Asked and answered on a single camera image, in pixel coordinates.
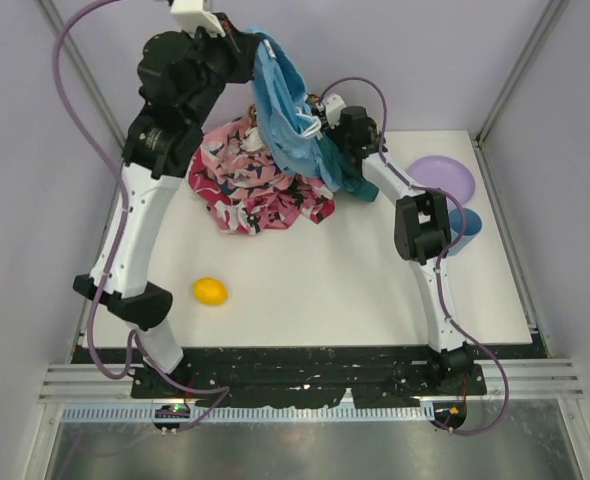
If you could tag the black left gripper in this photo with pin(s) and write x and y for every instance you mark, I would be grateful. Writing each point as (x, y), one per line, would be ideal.
(245, 55)

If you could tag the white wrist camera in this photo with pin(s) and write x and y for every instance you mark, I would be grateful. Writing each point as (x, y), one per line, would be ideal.
(192, 17)
(331, 108)

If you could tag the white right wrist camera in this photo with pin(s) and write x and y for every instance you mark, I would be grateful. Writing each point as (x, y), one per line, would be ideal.
(331, 108)

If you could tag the white slotted cable duct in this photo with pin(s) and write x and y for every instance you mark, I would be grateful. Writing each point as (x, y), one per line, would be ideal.
(141, 413)

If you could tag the light blue shorts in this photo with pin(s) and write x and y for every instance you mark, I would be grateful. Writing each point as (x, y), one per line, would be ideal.
(286, 123)

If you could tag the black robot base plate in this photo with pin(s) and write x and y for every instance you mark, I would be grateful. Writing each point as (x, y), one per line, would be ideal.
(309, 377)

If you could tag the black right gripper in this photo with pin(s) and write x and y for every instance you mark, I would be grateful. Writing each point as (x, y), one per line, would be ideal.
(316, 107)

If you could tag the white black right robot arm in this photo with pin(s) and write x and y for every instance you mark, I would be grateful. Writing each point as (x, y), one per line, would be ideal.
(422, 237)

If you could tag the yellow lemon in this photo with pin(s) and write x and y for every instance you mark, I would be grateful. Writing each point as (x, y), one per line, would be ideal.
(209, 291)

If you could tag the teal green cloth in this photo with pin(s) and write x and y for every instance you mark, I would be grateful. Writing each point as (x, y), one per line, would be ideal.
(338, 173)

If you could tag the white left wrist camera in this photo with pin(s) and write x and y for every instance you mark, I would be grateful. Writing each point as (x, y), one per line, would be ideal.
(192, 17)

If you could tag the lilac plastic plate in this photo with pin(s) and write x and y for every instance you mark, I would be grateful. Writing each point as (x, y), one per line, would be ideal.
(438, 171)

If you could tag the pink patterned cloth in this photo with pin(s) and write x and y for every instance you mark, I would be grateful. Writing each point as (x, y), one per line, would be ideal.
(244, 190)

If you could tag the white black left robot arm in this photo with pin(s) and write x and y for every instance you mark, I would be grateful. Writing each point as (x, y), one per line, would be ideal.
(181, 78)

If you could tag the orange black camouflage shorts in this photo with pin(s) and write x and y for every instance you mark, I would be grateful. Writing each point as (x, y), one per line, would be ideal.
(316, 115)

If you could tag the blue plastic cup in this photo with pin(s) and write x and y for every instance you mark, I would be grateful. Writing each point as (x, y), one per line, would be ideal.
(464, 227)

